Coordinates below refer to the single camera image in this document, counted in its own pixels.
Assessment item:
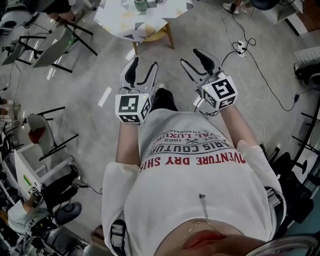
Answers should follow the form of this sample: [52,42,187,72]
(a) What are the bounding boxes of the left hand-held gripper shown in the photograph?
[115,56,159,125]

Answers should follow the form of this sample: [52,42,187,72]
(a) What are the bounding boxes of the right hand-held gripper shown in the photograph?
[180,48,238,111]

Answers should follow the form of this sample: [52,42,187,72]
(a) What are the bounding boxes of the person's right forearm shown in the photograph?
[219,106,260,151]

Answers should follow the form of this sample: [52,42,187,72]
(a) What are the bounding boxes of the person's left forearm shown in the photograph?
[115,121,141,166]

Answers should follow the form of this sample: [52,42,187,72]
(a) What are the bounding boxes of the person's white shoe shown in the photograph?
[153,81,167,95]

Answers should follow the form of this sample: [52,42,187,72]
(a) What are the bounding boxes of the person's black trousers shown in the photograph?
[149,87,179,113]

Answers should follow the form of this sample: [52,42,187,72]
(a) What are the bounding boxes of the yellow wooden table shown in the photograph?
[131,21,176,56]

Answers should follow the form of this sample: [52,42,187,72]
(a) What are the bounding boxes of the white power strip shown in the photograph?
[236,39,247,57]

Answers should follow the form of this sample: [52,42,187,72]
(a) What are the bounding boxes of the triangle-patterned tablecloth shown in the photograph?
[93,0,195,42]

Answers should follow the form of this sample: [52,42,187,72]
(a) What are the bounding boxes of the grey chair with black legs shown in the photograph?
[23,106,80,162]
[1,35,48,66]
[31,19,99,74]

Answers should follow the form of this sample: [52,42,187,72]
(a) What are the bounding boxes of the red item on chair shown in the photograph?
[28,126,46,145]

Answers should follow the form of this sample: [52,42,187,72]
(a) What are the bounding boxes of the white printed t-shirt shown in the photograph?
[101,108,288,256]

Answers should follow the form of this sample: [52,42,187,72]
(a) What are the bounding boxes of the black office chair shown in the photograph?
[39,163,83,227]

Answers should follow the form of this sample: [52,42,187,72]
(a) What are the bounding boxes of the black floor stand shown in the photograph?
[292,98,320,176]

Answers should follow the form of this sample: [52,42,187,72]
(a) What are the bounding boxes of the white cabinet table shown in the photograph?
[13,143,75,193]

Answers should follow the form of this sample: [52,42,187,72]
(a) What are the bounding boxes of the person's face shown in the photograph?
[174,219,266,256]

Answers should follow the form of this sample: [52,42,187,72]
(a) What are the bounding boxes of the black power cable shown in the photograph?
[221,37,320,112]

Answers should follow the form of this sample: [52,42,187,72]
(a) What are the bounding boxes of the silver chain pendant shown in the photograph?
[198,193,209,220]

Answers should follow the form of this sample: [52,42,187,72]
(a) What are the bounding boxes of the grey backpack strap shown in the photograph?
[264,186,286,218]
[110,219,127,256]

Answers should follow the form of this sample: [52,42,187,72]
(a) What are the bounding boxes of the head camera mount rim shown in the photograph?
[249,234,320,256]

